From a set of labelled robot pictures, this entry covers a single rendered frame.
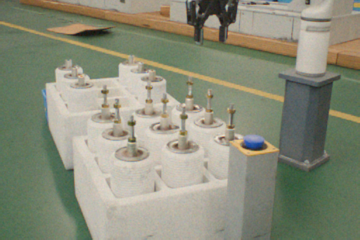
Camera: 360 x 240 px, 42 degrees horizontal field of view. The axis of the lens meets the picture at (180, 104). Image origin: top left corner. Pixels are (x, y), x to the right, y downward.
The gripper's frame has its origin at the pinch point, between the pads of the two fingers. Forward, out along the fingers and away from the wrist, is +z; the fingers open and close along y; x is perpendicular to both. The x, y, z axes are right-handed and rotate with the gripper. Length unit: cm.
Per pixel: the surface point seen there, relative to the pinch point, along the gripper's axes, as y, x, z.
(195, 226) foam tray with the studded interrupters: 14.7, 17.3, 37.8
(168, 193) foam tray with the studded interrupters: 20.5, 15.2, 29.0
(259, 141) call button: 9.1, 29.6, 14.1
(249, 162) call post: 12.4, 30.9, 17.1
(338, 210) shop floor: -32, 19, 47
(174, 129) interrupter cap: 10.2, 0.3, 21.6
